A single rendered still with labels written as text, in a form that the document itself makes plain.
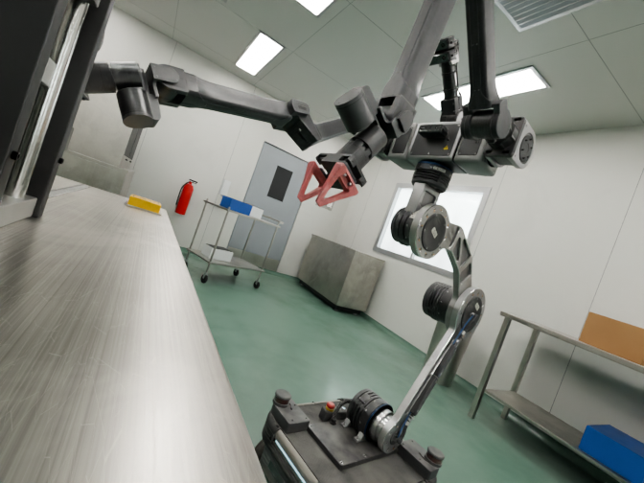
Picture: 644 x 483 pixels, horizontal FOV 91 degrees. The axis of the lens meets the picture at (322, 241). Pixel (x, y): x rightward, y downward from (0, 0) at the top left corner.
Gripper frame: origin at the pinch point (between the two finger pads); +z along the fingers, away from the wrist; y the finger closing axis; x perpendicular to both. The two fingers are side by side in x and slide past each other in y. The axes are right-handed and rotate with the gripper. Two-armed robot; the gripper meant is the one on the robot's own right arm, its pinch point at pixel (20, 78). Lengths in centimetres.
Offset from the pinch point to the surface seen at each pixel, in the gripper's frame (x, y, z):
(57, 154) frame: -16.1, -34.8, -8.4
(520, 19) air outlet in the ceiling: 50, 69, -256
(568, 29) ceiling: 39, 51, -278
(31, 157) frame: -16.4, -38.6, -7.0
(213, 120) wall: 45, 444, -115
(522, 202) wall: -95, 121, -356
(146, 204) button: -26.5, 6.5, -14.2
